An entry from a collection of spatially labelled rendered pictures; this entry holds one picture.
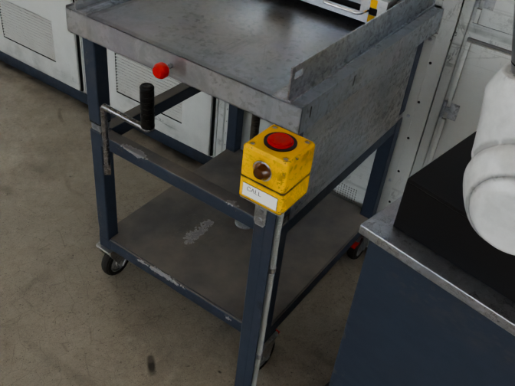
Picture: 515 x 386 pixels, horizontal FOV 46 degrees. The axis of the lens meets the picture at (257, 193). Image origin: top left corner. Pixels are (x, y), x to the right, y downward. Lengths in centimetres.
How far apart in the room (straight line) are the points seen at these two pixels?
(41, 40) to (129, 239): 126
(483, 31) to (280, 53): 58
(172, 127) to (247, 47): 112
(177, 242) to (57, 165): 76
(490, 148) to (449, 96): 101
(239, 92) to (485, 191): 61
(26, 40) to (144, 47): 163
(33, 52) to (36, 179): 74
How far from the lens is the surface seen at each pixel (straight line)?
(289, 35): 138
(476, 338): 103
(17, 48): 299
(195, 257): 174
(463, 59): 168
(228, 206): 137
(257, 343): 119
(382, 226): 103
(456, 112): 174
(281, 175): 88
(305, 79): 115
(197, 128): 229
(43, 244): 207
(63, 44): 270
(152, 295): 188
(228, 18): 144
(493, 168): 70
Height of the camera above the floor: 140
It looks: 38 degrees down
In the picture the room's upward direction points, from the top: 7 degrees clockwise
